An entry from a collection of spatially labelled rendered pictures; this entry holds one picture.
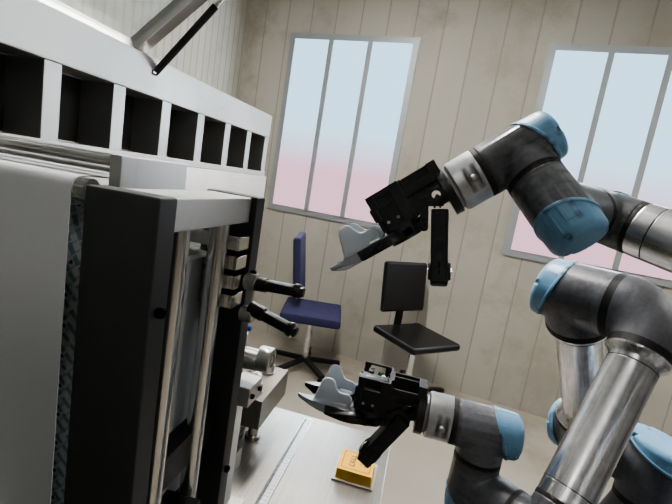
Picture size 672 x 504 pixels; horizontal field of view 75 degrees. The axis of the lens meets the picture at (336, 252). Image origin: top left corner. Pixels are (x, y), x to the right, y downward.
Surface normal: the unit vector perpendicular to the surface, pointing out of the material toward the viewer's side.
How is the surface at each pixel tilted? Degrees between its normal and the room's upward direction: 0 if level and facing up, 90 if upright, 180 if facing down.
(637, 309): 62
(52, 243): 90
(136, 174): 90
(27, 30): 90
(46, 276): 90
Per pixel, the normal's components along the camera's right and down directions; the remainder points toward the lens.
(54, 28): 0.96, 0.19
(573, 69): -0.36, 0.09
